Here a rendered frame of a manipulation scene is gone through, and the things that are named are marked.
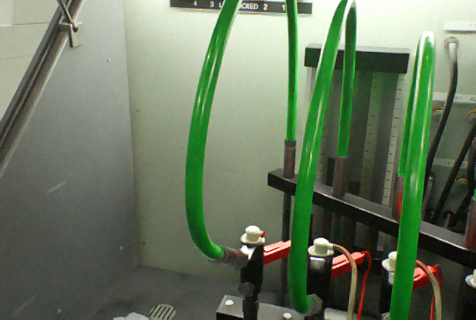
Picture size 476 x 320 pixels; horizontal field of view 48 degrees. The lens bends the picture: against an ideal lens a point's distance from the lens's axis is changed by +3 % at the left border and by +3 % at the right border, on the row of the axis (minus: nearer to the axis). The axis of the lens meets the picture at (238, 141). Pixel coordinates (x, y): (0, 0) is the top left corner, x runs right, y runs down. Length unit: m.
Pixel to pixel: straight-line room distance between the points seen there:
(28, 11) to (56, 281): 2.64
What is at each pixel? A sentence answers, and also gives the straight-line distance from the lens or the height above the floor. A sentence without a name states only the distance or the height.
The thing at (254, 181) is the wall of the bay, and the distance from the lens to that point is 0.90.
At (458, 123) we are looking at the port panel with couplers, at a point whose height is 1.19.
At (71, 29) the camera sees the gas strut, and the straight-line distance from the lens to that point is 0.79.
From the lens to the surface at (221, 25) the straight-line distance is 0.43.
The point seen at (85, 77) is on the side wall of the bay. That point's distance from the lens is 0.83.
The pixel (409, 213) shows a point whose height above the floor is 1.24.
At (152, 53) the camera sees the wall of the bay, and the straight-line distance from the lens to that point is 0.91.
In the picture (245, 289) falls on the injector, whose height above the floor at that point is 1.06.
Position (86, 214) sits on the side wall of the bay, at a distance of 0.88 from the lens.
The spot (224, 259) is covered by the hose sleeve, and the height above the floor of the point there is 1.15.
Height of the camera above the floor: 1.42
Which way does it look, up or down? 20 degrees down
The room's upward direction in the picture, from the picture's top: 1 degrees clockwise
